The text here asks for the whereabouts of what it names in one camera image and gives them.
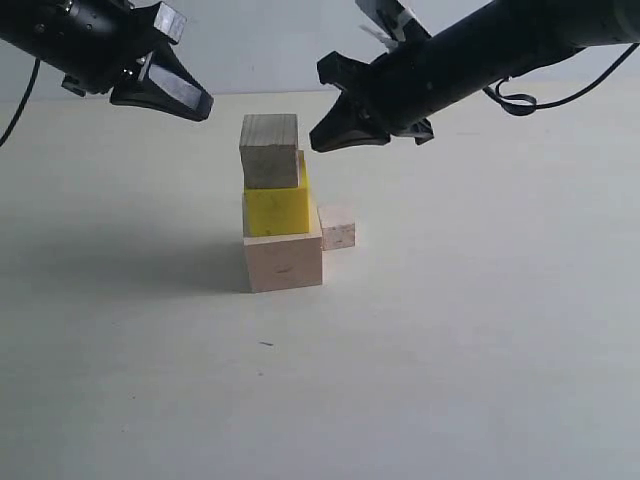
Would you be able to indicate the small wooden cube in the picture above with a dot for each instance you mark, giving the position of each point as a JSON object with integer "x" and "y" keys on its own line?
{"x": 338, "y": 227}

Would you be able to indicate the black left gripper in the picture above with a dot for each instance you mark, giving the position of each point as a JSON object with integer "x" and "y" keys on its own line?
{"x": 94, "y": 42}

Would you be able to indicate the large wooden cube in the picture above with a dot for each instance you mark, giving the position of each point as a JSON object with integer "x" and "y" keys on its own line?
{"x": 285, "y": 261}

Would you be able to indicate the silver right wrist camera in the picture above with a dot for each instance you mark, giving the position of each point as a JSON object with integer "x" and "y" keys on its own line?
{"x": 414, "y": 29}

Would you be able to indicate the yellow block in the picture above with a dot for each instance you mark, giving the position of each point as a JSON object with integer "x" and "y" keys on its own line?
{"x": 280, "y": 211}

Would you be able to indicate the white tape strip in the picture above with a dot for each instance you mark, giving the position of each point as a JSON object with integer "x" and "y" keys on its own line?
{"x": 389, "y": 22}

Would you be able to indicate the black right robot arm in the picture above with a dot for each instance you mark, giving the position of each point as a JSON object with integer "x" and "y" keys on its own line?
{"x": 517, "y": 37}

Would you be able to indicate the medium wooden cube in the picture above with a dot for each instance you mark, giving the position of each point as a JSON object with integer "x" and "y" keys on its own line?
{"x": 268, "y": 148}

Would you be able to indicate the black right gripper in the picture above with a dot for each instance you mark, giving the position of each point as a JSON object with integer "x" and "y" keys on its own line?
{"x": 395, "y": 94}

